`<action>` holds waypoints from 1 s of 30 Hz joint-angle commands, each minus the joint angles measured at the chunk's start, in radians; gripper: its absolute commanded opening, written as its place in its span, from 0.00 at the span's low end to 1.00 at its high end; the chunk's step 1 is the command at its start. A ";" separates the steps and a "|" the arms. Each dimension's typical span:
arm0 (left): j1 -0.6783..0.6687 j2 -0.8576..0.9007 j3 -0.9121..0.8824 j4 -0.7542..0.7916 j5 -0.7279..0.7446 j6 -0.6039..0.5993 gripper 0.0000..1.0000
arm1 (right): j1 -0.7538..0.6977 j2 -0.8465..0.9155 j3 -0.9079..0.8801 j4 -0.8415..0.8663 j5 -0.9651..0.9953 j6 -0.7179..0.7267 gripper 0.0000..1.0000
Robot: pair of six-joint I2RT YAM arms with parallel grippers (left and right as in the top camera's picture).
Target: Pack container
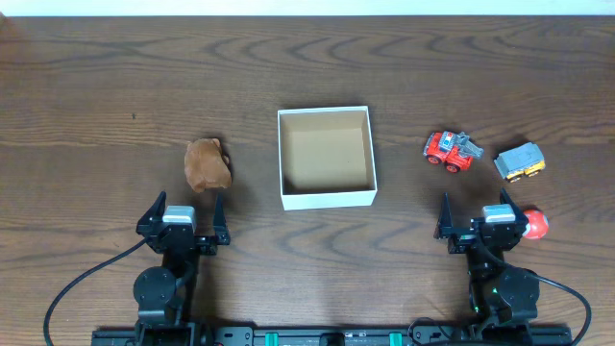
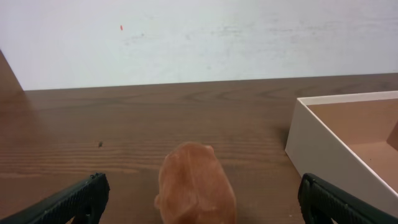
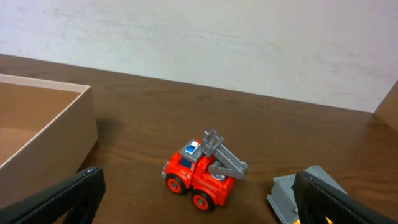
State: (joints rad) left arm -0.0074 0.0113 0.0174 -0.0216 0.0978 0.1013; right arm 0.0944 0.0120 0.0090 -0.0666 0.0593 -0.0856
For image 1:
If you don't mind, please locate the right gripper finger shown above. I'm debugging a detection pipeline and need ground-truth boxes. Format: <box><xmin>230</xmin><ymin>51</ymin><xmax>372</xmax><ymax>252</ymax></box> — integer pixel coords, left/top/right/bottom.
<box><xmin>436</xmin><ymin>193</ymin><xmax>453</xmax><ymax>232</ymax></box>
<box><xmin>500</xmin><ymin>187</ymin><xmax>526</xmax><ymax>222</ymax></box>

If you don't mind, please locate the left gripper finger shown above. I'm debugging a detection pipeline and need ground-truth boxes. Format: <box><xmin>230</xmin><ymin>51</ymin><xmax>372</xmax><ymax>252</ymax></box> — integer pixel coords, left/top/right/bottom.
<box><xmin>212</xmin><ymin>194</ymin><xmax>228</xmax><ymax>236</ymax></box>
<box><xmin>137</xmin><ymin>190</ymin><xmax>166</xmax><ymax>227</ymax></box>

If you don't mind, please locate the red white toy ball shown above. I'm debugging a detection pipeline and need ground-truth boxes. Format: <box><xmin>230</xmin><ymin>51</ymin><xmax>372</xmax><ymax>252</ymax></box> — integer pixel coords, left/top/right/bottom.
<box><xmin>523</xmin><ymin>210</ymin><xmax>549</xmax><ymax>240</ymax></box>

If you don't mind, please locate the grey yellow toy truck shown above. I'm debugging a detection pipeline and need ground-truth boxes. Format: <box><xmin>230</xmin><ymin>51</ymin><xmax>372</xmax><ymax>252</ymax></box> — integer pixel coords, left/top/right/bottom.
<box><xmin>494</xmin><ymin>142</ymin><xmax>546</xmax><ymax>183</ymax></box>

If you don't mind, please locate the red toy fire truck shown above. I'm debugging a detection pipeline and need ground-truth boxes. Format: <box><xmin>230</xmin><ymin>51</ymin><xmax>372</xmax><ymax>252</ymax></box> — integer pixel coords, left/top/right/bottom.
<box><xmin>423</xmin><ymin>131</ymin><xmax>484</xmax><ymax>173</ymax></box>

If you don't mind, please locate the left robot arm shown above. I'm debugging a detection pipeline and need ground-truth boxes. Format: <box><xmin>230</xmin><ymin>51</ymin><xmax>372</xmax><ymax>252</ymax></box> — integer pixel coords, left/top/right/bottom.
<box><xmin>133</xmin><ymin>191</ymin><xmax>231</xmax><ymax>345</ymax></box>

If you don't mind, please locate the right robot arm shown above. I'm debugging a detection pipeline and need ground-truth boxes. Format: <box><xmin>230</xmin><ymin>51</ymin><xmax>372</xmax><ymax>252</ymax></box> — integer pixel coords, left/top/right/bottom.
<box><xmin>434</xmin><ymin>190</ymin><xmax>540</xmax><ymax>343</ymax></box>

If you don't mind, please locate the brown plush toy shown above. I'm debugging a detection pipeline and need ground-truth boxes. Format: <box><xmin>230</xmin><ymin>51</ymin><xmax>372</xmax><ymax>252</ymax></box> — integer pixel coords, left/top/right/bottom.
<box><xmin>184</xmin><ymin>138</ymin><xmax>233</xmax><ymax>193</ymax></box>

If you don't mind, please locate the white cardboard box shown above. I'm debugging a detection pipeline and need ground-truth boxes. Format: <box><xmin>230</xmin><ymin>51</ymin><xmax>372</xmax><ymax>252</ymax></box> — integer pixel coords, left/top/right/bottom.
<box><xmin>277</xmin><ymin>106</ymin><xmax>378</xmax><ymax>211</ymax></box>

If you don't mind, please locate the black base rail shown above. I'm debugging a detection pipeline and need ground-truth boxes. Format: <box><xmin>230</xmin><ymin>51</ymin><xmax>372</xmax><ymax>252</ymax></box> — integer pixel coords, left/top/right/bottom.
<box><xmin>91</xmin><ymin>323</ymin><xmax>573</xmax><ymax>346</ymax></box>

